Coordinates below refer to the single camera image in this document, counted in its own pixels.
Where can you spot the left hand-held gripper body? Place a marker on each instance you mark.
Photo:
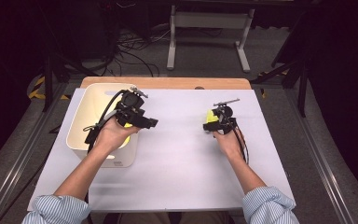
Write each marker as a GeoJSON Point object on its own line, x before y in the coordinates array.
{"type": "Point", "coordinates": [130, 109]}

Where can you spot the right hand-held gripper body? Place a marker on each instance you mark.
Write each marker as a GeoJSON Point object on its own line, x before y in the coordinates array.
{"type": "Point", "coordinates": [227, 121]}

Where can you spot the white storage bin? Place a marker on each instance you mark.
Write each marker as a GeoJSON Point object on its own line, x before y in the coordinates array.
{"type": "Point", "coordinates": [87, 105]}

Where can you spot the person's right hand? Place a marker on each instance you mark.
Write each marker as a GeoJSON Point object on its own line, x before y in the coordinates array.
{"type": "Point", "coordinates": [230, 143]}

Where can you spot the person's left hand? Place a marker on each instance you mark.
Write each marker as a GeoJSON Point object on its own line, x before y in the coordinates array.
{"type": "Point", "coordinates": [112, 137]}

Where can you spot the white table cover board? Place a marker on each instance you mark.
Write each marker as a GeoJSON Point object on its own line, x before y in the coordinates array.
{"type": "Point", "coordinates": [180, 174]}

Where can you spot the black floor stand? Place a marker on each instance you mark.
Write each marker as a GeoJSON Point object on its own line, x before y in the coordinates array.
{"type": "Point", "coordinates": [302, 93]}

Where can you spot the black tripod stand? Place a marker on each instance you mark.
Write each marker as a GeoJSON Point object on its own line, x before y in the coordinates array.
{"type": "Point", "coordinates": [48, 87]}

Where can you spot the yellow black floor tape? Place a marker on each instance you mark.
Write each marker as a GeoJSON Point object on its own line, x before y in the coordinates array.
{"type": "Point", "coordinates": [34, 93]}

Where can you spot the white metal stand frame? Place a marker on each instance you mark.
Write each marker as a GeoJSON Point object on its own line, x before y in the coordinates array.
{"type": "Point", "coordinates": [211, 20]}

